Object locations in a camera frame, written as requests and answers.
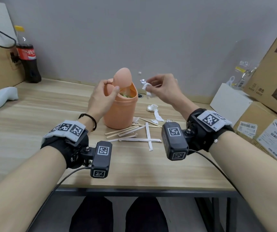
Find cardboard box with shipping labels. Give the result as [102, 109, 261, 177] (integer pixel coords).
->
[233, 101, 277, 172]

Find large printed cardboard box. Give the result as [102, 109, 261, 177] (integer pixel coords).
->
[242, 14, 277, 124]

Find person's left hand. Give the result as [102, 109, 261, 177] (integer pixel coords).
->
[88, 79, 121, 121]

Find black bead bracelet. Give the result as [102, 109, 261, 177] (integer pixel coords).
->
[78, 113, 97, 132]

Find thin black cable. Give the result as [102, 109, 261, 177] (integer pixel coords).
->
[0, 20, 17, 49]

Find long white paper sleeve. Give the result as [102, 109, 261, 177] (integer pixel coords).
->
[145, 122, 153, 152]

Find orange mini trash bin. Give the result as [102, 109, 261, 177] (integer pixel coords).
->
[104, 68, 138, 130]

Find person's right forearm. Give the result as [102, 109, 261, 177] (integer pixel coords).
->
[172, 104, 277, 232]

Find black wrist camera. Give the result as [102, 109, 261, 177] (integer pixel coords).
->
[81, 141, 113, 179]
[161, 122, 190, 161]

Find white paper scrap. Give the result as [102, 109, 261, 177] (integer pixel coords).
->
[142, 83, 155, 98]

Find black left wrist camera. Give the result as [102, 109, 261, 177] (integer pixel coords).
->
[81, 141, 113, 179]

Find dark metal table frame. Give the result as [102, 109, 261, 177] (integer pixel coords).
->
[0, 183, 241, 232]

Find torn white paper piece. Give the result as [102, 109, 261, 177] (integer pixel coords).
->
[154, 109, 164, 122]

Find pile of wooden sticks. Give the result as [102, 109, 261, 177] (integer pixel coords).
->
[105, 117, 163, 139]

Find black right camera cable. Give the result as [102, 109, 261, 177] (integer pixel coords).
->
[188, 149, 245, 199]

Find person's left forearm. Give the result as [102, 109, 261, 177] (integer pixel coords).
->
[0, 113, 98, 232]

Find person's left leg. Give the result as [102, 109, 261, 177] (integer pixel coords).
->
[69, 197, 114, 232]

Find clear plastic bags with labels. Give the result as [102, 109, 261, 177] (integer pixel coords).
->
[229, 59, 260, 90]

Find black right wrist strap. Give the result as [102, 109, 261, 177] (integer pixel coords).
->
[186, 108, 236, 153]

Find black wrist strap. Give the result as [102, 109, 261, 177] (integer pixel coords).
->
[186, 108, 236, 153]
[40, 120, 90, 169]

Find person's right hand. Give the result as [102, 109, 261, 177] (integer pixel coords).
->
[145, 74, 193, 112]

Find black camera cable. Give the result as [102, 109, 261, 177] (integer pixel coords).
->
[188, 149, 245, 199]
[26, 166, 92, 232]

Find cola bottle with red label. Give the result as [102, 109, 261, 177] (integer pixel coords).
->
[14, 25, 42, 84]

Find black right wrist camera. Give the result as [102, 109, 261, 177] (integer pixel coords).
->
[161, 122, 190, 161]

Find person's leg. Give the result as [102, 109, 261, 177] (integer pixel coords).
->
[69, 197, 114, 232]
[125, 197, 169, 232]

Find person's right leg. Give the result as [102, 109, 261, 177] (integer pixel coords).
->
[125, 197, 169, 232]

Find black left camera cable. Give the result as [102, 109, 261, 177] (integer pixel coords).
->
[26, 166, 92, 232]

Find black left wrist strap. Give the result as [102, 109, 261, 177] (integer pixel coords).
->
[40, 120, 90, 169]

